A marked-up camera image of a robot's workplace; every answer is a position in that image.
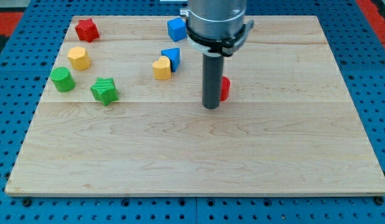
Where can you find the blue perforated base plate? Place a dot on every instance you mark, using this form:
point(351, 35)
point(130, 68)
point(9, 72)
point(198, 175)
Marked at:
point(28, 57)

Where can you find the yellow hexagon block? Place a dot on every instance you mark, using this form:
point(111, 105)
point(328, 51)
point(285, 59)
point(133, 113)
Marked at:
point(79, 58)

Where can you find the yellow heart block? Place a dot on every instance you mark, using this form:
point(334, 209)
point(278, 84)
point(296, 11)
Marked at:
point(162, 68)

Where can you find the blue triangle block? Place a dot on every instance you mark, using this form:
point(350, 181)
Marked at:
point(174, 56)

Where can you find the green star block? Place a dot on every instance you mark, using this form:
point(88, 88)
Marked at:
point(104, 90)

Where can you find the blue cube block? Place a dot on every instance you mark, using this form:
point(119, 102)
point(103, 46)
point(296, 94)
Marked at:
point(176, 29)

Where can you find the light wooden board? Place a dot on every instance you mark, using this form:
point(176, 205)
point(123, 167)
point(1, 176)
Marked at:
point(288, 128)

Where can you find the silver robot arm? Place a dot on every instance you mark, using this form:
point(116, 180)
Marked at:
point(232, 4)

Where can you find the green cylinder block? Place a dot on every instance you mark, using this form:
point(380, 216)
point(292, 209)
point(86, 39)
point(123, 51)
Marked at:
point(62, 79)

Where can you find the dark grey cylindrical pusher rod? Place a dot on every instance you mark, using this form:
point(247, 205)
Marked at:
point(211, 81)

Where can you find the red star block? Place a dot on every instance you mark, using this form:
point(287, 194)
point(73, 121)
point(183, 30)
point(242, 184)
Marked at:
point(87, 30)

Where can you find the red cylinder block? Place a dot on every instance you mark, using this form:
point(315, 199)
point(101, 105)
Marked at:
point(225, 88)

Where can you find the black and silver clamp ring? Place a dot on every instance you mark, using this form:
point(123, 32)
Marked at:
point(216, 32)

